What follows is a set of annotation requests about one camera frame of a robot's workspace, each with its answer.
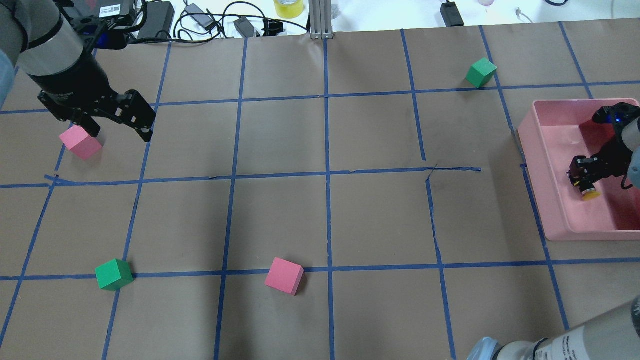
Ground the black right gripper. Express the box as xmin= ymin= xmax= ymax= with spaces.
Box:
xmin=570 ymin=102 xmax=640 ymax=188

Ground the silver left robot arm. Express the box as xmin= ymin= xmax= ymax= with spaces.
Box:
xmin=0 ymin=0 xmax=156 ymax=142

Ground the green foam cube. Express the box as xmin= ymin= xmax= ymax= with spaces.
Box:
xmin=94 ymin=259 xmax=134 ymax=292
xmin=465 ymin=57 xmax=498 ymax=89

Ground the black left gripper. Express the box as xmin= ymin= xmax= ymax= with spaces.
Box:
xmin=38 ymin=75 xmax=157 ymax=143

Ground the yellow tape roll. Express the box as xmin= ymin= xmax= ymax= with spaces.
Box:
xmin=273 ymin=0 xmax=305 ymax=19

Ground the pink foam cube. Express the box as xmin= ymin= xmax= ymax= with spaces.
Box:
xmin=263 ymin=257 xmax=305 ymax=296
xmin=58 ymin=125 xmax=103 ymax=161

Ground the aluminium frame post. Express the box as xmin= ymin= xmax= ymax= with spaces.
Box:
xmin=308 ymin=0 xmax=334 ymax=40

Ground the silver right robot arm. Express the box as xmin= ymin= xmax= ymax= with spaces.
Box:
xmin=468 ymin=98 xmax=639 ymax=360

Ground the black power adapter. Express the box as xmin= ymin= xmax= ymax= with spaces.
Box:
xmin=233 ymin=16 xmax=261 ymax=38
xmin=439 ymin=0 xmax=465 ymax=28
xmin=136 ymin=0 xmax=175 ymax=40

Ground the pink plastic bin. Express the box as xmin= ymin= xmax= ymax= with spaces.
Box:
xmin=518 ymin=98 xmax=640 ymax=241

